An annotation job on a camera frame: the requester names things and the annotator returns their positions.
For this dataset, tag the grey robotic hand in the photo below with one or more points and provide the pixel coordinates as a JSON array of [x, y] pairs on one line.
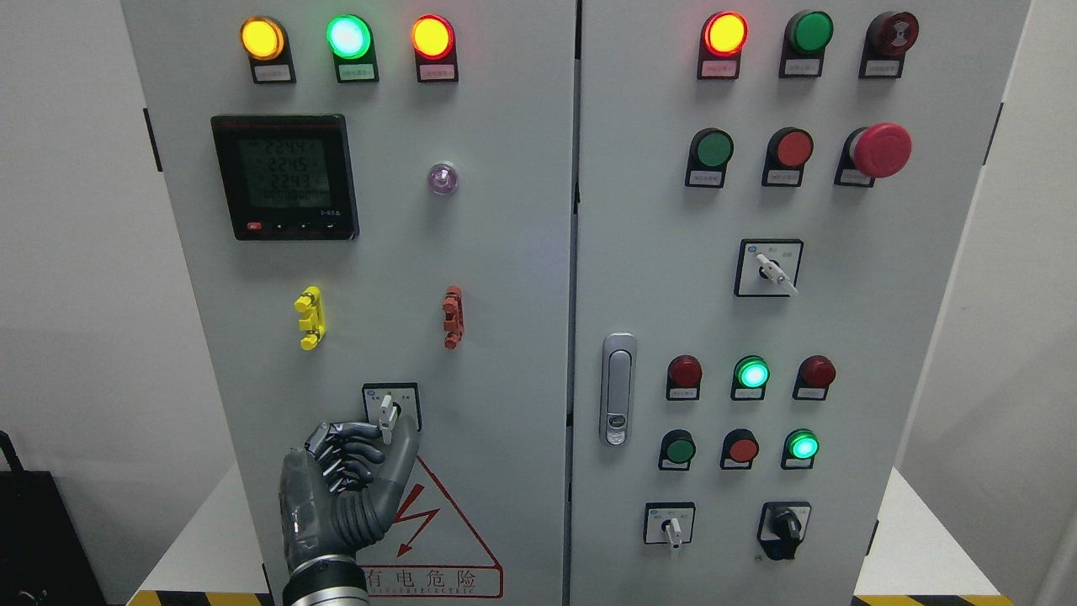
[[340, 492]]

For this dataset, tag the yellow terminal clip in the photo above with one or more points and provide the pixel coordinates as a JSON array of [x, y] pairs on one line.
[[311, 321]]

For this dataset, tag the dark green unlit lamp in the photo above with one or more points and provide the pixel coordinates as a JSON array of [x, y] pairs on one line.
[[805, 39]]

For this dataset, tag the green lit lamp middle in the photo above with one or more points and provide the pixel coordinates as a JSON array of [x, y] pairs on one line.
[[749, 379]]

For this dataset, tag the white rotary selector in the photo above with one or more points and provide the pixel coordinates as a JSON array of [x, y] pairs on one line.
[[669, 524], [768, 268]]

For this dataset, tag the white rotary selector upper right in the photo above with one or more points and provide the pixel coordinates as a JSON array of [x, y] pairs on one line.
[[768, 268]]

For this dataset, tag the dark red lamp left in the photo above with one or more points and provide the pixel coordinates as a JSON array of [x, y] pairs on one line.
[[684, 377]]

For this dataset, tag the red push button lower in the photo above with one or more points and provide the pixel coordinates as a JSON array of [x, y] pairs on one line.
[[740, 448]]

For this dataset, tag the dark red buzzer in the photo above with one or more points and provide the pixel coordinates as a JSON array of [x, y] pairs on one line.
[[888, 38]]

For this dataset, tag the red push button upper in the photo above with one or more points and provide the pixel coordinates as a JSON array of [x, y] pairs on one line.
[[787, 152]]

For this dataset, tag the green lit button lower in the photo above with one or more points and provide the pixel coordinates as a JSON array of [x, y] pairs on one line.
[[800, 449]]

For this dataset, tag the dark red lamp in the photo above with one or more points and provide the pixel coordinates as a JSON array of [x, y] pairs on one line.
[[684, 377], [814, 377]]

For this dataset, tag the red lit lamp right door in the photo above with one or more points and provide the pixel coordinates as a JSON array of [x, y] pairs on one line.
[[722, 39]]

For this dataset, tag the white rotary selector lower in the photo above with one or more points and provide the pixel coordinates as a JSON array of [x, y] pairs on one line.
[[669, 524]]

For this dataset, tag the grey cabinet door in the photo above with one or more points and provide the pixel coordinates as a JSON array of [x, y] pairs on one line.
[[659, 260], [493, 409]]

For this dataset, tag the green push button upper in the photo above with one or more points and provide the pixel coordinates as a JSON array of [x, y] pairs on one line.
[[709, 153]]

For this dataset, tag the black digital power meter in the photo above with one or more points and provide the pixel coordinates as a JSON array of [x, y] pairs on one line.
[[287, 177]]

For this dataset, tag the red electric hazard warning sticker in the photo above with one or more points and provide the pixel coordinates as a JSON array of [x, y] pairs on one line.
[[431, 549]]

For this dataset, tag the green push button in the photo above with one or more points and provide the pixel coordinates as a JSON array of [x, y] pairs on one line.
[[709, 153], [676, 451]]

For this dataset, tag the black bag at left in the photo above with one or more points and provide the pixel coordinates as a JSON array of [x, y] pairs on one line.
[[42, 560]]

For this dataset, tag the red emergency stop mushroom button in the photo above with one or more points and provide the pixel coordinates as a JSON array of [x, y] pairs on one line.
[[872, 152]]

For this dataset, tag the red terminal clip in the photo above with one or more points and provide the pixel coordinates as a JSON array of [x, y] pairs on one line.
[[453, 321]]

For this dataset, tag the right grey cabinet door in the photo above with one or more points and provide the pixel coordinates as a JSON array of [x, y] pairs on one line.
[[659, 260]]

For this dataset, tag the black silver robot forearm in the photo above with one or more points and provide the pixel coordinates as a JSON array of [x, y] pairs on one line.
[[327, 580]]

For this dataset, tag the left grey cabinet door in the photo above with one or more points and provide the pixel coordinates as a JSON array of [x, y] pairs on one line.
[[493, 409]]

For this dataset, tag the dark red lamp right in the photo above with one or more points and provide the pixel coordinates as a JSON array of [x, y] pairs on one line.
[[814, 377]]

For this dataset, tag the red-ringed lit indicator lamp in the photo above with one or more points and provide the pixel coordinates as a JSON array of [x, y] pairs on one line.
[[433, 39]]

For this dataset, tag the white rotary light switch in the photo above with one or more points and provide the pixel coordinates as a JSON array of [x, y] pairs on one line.
[[386, 403]]

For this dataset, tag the small clear light bulb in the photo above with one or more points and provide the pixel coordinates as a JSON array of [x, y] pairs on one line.
[[443, 178]]

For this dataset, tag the red push button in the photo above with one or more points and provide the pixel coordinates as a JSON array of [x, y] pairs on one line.
[[787, 152], [740, 448]]

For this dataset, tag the green push button lower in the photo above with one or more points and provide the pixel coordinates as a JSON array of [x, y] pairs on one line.
[[676, 451]]

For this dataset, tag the green lit indicator lamp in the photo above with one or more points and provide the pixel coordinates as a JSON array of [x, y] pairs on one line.
[[352, 43]]

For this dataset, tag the black rotary knob selector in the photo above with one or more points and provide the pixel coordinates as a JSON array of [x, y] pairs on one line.
[[781, 528]]

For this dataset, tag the yellow indicator lamp top left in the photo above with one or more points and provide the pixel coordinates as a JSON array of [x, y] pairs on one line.
[[267, 46]]

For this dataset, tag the white cabinet base platform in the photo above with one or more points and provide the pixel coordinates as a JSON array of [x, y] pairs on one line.
[[913, 560]]

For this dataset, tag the chrome door handle lock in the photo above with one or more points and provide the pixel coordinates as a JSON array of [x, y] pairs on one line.
[[617, 387]]

